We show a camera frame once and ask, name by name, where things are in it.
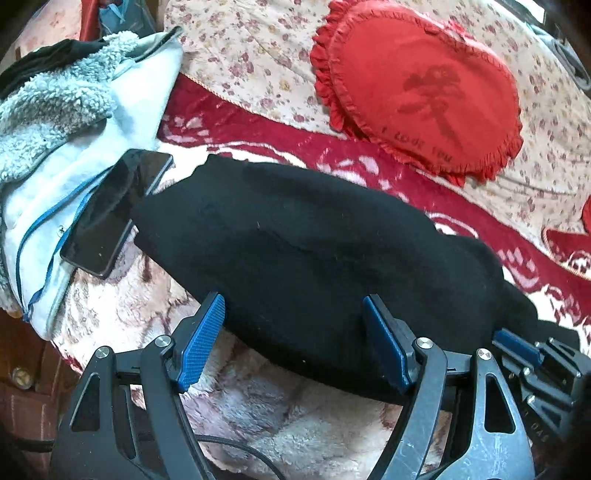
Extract white fleece-lined jacket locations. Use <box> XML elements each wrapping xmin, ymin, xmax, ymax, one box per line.
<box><xmin>0</xmin><ymin>27</ymin><xmax>185</xmax><ymax>342</ymax></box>

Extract red cloth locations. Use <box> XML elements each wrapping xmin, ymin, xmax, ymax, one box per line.
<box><xmin>78</xmin><ymin>0</ymin><xmax>112</xmax><ymax>43</ymax></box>

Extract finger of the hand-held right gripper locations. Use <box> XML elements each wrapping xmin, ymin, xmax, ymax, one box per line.
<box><xmin>492</xmin><ymin>328</ymin><xmax>583</xmax><ymax>418</ymax></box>

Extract red and cream plush blanket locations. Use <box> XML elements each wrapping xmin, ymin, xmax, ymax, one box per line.
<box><xmin>51</xmin><ymin>74</ymin><xmax>591</xmax><ymax>480</ymax></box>

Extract dark grey strap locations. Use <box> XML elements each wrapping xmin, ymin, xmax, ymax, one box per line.
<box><xmin>531</xmin><ymin>18</ymin><xmax>591</xmax><ymax>88</ymax></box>

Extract black smartphone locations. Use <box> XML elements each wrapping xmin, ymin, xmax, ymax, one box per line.
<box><xmin>60</xmin><ymin>148</ymin><xmax>174</xmax><ymax>278</ymax></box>

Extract black cable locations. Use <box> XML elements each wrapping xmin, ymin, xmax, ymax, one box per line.
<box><xmin>194</xmin><ymin>434</ymin><xmax>287</xmax><ymax>480</ymax></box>

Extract blue cloth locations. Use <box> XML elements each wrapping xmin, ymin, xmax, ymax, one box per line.
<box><xmin>99</xmin><ymin>0</ymin><xmax>158</xmax><ymax>37</ymax></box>

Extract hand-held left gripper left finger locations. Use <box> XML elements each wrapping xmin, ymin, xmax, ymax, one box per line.
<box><xmin>51</xmin><ymin>291</ymin><xmax>227</xmax><ymax>480</ymax></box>

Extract red heart-shaped frilled pillow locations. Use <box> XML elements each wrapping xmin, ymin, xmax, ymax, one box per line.
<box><xmin>309</xmin><ymin>0</ymin><xmax>525</xmax><ymax>185</ymax></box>

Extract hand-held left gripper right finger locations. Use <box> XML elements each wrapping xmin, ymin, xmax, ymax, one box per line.
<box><xmin>362</xmin><ymin>295</ymin><xmax>536</xmax><ymax>480</ymax></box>

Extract black cloth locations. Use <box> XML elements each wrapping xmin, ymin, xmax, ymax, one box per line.
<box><xmin>0</xmin><ymin>39</ymin><xmax>109</xmax><ymax>100</ymax></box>

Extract brown plaid cloth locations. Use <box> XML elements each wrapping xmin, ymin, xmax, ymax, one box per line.
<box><xmin>0</xmin><ymin>314</ymin><xmax>88</xmax><ymax>462</ymax></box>

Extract floral quilt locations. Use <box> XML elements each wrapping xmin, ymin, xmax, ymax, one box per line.
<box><xmin>161</xmin><ymin>0</ymin><xmax>591</xmax><ymax>259</ymax></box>

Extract black pants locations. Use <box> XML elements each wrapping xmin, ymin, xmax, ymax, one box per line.
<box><xmin>130</xmin><ymin>154</ymin><xmax>578</xmax><ymax>403</ymax></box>

